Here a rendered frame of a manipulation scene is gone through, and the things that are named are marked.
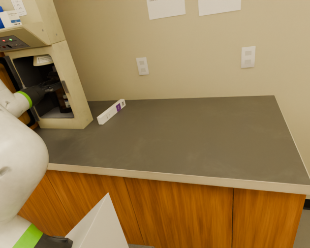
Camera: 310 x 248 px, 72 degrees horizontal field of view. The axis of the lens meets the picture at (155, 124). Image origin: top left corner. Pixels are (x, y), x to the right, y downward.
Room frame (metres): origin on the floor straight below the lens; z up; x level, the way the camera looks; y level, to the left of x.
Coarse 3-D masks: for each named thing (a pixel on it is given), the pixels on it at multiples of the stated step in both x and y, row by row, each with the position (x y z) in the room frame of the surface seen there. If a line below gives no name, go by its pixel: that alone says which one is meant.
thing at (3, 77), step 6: (0, 66) 1.17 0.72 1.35; (0, 72) 1.16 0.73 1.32; (6, 72) 1.18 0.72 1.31; (0, 78) 1.14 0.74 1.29; (6, 78) 1.17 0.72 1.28; (6, 84) 1.15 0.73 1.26; (12, 84) 1.18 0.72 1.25; (12, 90) 1.17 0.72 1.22; (24, 114) 1.16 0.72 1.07; (24, 120) 1.15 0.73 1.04; (30, 120) 1.18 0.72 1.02
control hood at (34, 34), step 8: (24, 24) 1.01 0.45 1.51; (32, 24) 1.04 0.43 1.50; (40, 24) 1.09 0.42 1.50; (0, 32) 1.05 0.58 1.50; (8, 32) 1.05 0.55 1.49; (16, 32) 1.04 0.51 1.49; (24, 32) 1.03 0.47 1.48; (32, 32) 1.03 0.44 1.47; (40, 32) 1.07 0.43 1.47; (24, 40) 1.08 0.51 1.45; (32, 40) 1.07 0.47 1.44; (40, 40) 1.06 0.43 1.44; (48, 40) 1.09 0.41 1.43; (24, 48) 1.14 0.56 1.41
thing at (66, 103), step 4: (52, 80) 1.21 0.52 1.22; (56, 80) 1.21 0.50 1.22; (60, 88) 1.21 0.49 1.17; (56, 92) 1.21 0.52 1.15; (60, 92) 1.20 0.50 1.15; (64, 92) 1.21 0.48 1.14; (56, 96) 1.21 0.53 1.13; (60, 96) 1.20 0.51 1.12; (64, 96) 1.21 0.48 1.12; (60, 100) 1.20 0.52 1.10; (64, 100) 1.20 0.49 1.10; (60, 104) 1.20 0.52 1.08; (64, 104) 1.20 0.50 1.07; (68, 104) 1.20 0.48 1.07; (60, 108) 1.21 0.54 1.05
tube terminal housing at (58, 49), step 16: (0, 0) 1.17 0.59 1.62; (32, 0) 1.11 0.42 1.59; (48, 0) 1.18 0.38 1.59; (32, 16) 1.12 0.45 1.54; (48, 16) 1.15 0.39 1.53; (48, 32) 1.11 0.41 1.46; (32, 48) 1.15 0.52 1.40; (48, 48) 1.12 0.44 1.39; (64, 48) 1.18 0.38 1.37; (64, 64) 1.14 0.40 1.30; (64, 80) 1.11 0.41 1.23; (80, 96) 1.17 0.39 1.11; (80, 112) 1.13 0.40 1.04; (64, 128) 1.15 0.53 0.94; (80, 128) 1.11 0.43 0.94
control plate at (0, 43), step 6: (6, 36) 1.07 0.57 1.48; (12, 36) 1.06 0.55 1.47; (0, 42) 1.12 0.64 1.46; (6, 42) 1.11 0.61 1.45; (12, 42) 1.10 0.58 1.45; (18, 42) 1.10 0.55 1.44; (24, 42) 1.09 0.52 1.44; (0, 48) 1.16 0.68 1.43; (6, 48) 1.15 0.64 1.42; (12, 48) 1.15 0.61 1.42
